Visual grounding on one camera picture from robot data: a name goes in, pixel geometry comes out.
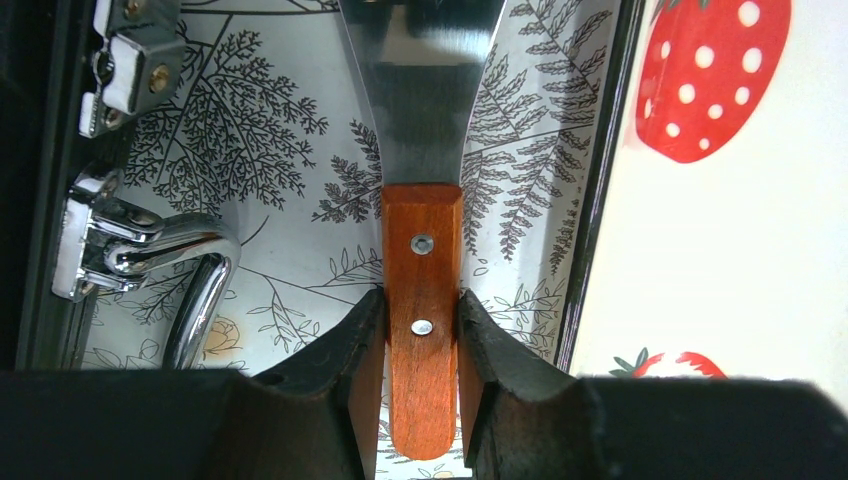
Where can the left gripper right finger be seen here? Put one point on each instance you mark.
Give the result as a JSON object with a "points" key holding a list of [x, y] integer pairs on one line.
{"points": [[522, 418]]}

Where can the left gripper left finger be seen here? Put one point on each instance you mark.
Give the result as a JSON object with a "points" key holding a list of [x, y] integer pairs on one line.
{"points": [[313, 416]]}

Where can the strawberry print tray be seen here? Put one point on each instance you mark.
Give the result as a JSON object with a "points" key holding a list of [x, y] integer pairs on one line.
{"points": [[718, 246]]}

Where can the scraper with wooden handle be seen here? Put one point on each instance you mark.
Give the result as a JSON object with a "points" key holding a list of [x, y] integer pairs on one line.
{"points": [[421, 63]]}

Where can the black poker chip case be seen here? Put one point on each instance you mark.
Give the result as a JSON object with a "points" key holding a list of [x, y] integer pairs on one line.
{"points": [[76, 76]]}

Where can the floral tablecloth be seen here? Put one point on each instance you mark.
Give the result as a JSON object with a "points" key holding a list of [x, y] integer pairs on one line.
{"points": [[267, 132]]}

